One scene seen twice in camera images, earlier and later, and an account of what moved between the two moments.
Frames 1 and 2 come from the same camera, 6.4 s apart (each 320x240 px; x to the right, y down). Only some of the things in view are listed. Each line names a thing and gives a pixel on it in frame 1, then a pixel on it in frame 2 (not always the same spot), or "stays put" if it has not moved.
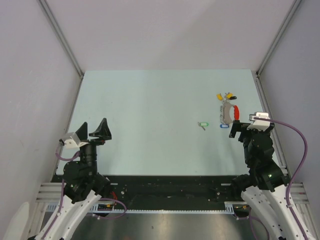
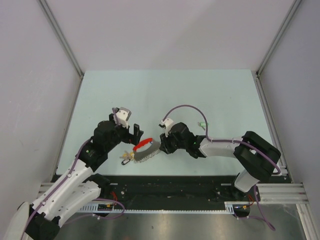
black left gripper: [103, 133] to [132, 138]
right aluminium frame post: [294, 7] stays put
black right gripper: [236, 127] to [165, 143]
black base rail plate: [168, 192] stays put
